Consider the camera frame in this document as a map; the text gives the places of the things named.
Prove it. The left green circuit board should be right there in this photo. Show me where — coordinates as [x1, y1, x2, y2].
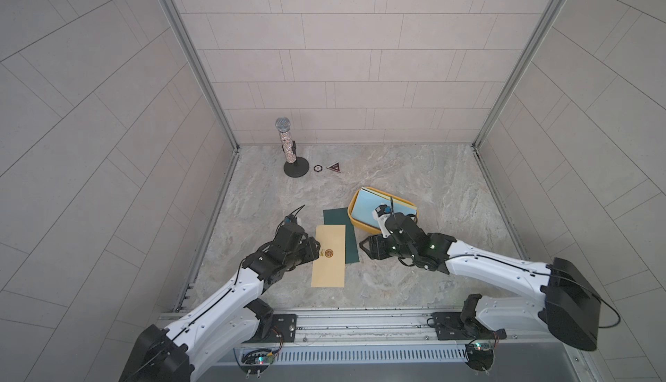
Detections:
[239, 348, 277, 379]

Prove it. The light blue envelope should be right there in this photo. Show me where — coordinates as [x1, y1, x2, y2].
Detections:
[353, 186, 418, 229]

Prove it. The dark green envelope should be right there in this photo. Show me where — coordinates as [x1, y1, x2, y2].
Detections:
[323, 208, 359, 264]

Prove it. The yellow plastic storage box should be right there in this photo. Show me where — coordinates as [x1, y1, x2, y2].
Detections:
[347, 185, 420, 236]

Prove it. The rhinestone microphone on black stand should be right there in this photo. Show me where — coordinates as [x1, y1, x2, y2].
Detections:
[275, 117, 310, 177]

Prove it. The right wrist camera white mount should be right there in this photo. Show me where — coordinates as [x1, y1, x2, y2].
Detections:
[372, 205, 392, 238]

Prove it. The right green circuit board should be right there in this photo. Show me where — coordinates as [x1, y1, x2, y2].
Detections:
[465, 340, 498, 373]

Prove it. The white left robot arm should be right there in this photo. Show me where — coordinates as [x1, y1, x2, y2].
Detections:
[120, 218, 321, 381]

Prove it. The metal base rail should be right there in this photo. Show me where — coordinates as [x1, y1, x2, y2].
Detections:
[212, 309, 580, 367]

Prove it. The green circuit board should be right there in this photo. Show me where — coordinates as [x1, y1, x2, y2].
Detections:
[239, 348, 277, 379]
[465, 340, 498, 373]

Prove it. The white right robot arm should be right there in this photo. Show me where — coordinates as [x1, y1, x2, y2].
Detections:
[359, 213, 602, 352]

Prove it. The beige tan envelope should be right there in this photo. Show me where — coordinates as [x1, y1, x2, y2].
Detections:
[310, 224, 346, 288]

